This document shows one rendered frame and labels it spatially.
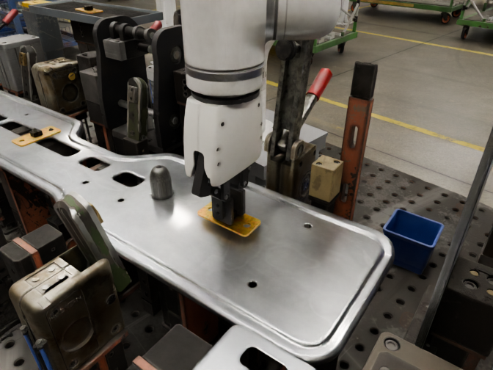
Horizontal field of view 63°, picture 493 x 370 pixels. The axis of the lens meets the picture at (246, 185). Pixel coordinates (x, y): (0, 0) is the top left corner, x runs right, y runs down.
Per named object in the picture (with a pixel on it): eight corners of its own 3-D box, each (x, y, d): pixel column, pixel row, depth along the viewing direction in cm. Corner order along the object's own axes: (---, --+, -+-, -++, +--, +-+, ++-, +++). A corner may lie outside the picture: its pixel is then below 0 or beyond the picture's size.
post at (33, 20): (57, 146, 140) (19, 9, 116) (76, 138, 145) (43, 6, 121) (70, 152, 136) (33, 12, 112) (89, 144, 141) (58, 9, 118)
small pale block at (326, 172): (293, 335, 75) (310, 164, 55) (303, 321, 77) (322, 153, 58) (310, 344, 73) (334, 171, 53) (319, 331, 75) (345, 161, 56)
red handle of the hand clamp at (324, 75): (268, 141, 60) (314, 63, 65) (272, 149, 62) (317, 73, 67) (292, 149, 58) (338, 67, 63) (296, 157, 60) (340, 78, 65)
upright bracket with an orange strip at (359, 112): (315, 326, 76) (353, 62, 50) (319, 321, 77) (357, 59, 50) (330, 334, 75) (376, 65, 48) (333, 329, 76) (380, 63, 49)
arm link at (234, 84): (221, 45, 48) (221, 71, 49) (167, 62, 42) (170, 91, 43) (281, 57, 44) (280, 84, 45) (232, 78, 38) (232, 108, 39)
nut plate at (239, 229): (195, 214, 55) (194, 207, 54) (213, 201, 57) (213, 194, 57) (246, 238, 50) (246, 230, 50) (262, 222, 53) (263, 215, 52)
